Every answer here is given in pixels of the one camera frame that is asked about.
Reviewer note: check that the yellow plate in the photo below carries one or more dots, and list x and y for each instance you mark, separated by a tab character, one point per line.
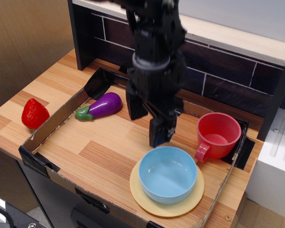
161	210

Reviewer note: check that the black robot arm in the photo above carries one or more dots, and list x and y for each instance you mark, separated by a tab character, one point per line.
159	68

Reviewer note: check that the wooden shelf with dark posts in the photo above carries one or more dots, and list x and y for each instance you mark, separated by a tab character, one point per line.
231	71

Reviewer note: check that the red toy strawberry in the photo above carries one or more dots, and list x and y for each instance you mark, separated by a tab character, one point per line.
34	114

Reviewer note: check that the white side unit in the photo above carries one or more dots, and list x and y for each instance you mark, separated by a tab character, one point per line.
266	186

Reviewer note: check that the light blue bowl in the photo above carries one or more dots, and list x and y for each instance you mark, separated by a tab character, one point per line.
167	174

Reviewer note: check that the red plastic cup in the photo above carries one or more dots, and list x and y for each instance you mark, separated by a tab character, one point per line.
218	134

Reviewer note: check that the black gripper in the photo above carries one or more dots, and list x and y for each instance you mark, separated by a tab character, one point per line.
153	92

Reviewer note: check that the cardboard tray border with tape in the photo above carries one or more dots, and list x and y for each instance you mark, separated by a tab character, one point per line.
80	171

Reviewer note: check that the purple toy eggplant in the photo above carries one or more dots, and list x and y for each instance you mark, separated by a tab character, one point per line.
109	104

